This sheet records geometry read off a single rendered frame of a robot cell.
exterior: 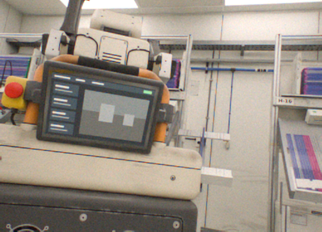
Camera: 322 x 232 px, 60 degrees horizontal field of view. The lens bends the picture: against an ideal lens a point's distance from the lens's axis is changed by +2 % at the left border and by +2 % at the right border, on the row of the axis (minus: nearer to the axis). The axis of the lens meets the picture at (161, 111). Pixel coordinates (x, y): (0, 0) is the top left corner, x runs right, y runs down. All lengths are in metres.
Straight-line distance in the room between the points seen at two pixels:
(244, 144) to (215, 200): 0.79
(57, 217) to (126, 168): 0.17
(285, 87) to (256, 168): 1.46
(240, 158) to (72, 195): 3.11
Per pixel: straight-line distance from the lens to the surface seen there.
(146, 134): 0.63
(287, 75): 2.49
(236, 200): 3.64
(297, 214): 2.03
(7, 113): 2.74
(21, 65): 3.01
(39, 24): 5.27
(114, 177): 0.65
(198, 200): 1.74
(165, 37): 2.52
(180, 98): 2.26
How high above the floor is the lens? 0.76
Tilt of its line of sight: 11 degrees up
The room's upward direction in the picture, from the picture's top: 7 degrees clockwise
